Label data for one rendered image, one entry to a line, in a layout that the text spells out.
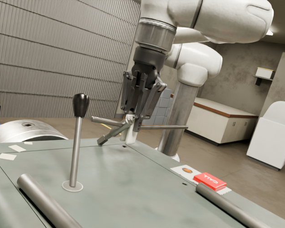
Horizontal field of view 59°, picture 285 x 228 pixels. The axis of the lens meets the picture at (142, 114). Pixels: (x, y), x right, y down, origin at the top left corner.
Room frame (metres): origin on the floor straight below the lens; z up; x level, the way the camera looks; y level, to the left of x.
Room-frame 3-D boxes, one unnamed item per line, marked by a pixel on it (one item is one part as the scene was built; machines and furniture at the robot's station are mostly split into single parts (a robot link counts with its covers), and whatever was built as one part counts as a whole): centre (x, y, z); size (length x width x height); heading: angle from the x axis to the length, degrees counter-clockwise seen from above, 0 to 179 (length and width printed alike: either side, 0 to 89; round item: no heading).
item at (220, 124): (7.49, -2.01, 0.43); 2.29 x 1.85 x 0.86; 141
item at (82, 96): (0.47, 0.12, 1.38); 0.04 x 0.03 x 0.05; 49
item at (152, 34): (0.62, 0.02, 1.55); 0.09 x 0.09 x 0.06
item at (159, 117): (6.37, -0.18, 0.52); 1.08 x 0.70 x 1.04; 141
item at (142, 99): (0.61, 0.01, 1.41); 0.04 x 0.01 x 0.11; 139
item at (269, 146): (5.82, -3.10, 0.74); 0.84 x 0.68 x 1.49; 51
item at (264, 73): (7.77, -3.20, 2.12); 0.46 x 0.38 x 0.25; 51
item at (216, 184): (0.57, -0.20, 1.26); 0.06 x 0.06 x 0.02; 49
